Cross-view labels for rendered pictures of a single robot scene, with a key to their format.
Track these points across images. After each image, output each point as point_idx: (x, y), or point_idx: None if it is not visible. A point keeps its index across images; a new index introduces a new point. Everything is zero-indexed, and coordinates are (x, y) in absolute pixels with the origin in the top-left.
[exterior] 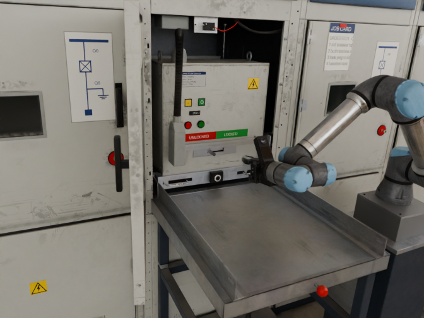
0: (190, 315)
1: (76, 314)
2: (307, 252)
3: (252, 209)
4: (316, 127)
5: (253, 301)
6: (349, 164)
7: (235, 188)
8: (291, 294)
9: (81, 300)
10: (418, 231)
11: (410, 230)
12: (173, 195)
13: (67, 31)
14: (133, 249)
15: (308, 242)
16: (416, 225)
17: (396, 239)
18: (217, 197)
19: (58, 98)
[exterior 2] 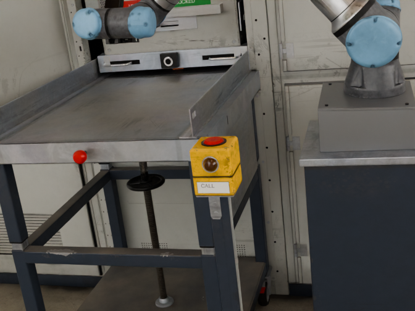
0: (67, 205)
1: (27, 204)
2: (123, 126)
3: (158, 93)
4: None
5: (6, 152)
6: (404, 53)
7: (188, 76)
8: (54, 157)
9: (29, 189)
10: (375, 143)
11: (352, 137)
12: (112, 79)
13: None
14: None
15: (145, 120)
16: (364, 129)
17: (320, 147)
18: (150, 82)
19: None
